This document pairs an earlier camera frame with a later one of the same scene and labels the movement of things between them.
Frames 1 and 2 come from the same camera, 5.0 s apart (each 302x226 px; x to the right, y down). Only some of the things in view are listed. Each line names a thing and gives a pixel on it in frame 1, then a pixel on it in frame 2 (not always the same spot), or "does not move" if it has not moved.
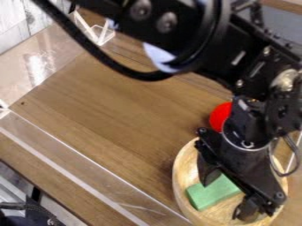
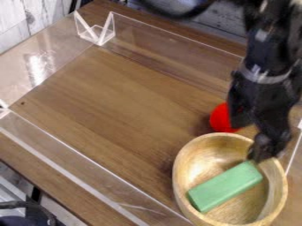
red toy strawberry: [220, 115] does not move
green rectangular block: [219, 190] does not move
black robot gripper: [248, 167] → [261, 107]
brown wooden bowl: [186, 178] does not move
